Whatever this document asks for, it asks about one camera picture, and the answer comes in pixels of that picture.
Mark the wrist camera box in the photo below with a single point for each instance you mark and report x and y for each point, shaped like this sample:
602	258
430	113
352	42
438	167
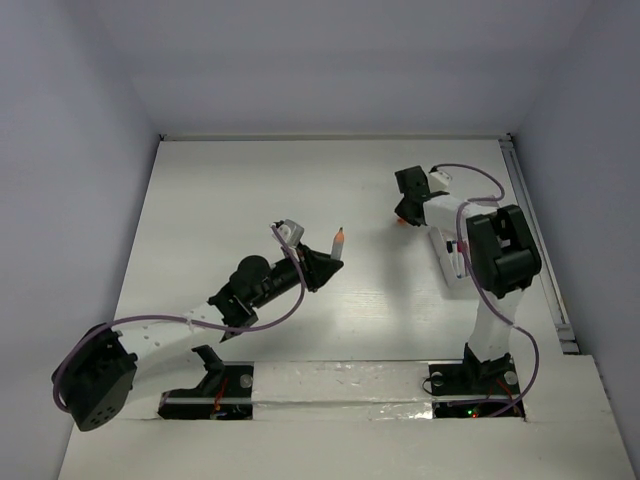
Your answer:
290	232
438	180

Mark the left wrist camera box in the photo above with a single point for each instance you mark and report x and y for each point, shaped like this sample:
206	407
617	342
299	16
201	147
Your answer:
290	232

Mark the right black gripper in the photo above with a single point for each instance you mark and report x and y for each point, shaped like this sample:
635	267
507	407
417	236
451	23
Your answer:
399	210

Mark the white divided organizer box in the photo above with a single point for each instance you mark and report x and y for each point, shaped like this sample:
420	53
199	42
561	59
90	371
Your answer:
454	272

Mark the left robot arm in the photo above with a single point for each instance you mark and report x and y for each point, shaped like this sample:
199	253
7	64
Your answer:
118	362

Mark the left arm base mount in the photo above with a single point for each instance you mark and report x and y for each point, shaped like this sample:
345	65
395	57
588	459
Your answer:
224	392

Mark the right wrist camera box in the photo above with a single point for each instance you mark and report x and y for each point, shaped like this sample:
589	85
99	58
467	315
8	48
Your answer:
438	180

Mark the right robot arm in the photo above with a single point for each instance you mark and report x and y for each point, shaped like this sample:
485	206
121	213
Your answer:
496	251

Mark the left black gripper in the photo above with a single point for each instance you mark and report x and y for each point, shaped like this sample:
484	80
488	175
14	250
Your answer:
317	267

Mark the aluminium side rail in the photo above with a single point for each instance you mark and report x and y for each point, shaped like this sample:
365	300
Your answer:
563	327

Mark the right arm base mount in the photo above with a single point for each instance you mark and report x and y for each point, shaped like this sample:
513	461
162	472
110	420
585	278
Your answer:
456	395

